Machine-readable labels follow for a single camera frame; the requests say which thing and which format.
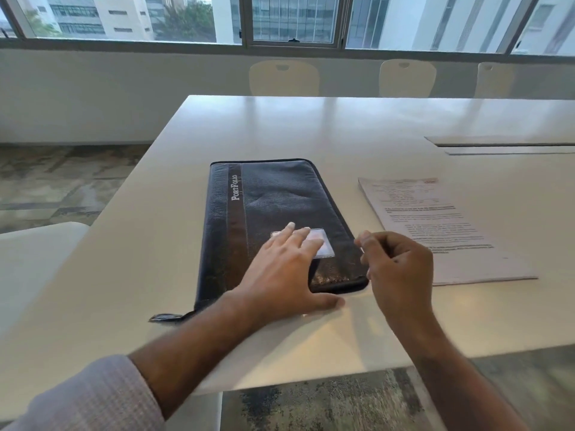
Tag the person's right forearm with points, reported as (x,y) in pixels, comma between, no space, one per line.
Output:
(449,377)

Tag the person's right thumb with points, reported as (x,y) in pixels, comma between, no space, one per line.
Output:
(375,261)

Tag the person's right hand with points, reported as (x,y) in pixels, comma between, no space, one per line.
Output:
(402,278)

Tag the person's left middle finger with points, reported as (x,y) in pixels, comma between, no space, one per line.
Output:
(300,242)

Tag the person's left forearm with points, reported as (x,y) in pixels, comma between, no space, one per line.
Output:
(179,359)

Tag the person's left hand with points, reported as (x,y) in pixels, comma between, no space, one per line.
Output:
(274,287)

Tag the printed white paper document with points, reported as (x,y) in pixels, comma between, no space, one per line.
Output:
(431,215)

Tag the black zip portfolio folder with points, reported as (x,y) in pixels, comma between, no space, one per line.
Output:
(265,197)

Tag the person's left thumb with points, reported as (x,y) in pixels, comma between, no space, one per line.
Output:
(328,302)

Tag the grey framed window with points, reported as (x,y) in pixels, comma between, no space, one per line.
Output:
(294,45)

